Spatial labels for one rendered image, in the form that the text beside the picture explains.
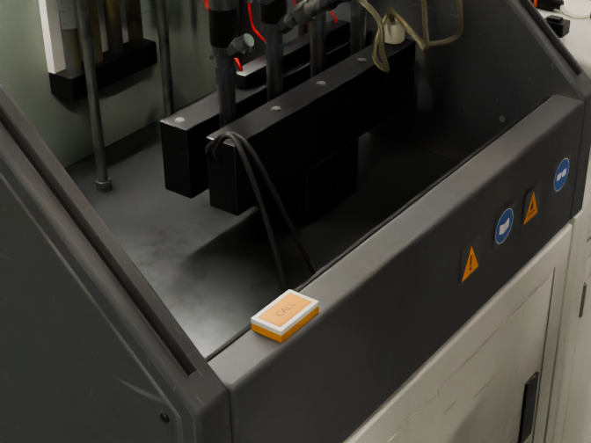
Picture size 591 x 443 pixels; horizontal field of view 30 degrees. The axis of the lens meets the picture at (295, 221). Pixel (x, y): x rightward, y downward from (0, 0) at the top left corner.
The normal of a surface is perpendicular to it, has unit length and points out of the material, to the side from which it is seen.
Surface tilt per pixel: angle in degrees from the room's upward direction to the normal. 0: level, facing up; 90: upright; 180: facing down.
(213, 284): 0
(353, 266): 0
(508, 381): 90
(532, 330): 90
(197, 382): 43
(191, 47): 90
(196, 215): 0
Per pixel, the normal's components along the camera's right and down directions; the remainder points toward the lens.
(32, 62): 0.80, 0.29
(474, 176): -0.01, -0.86
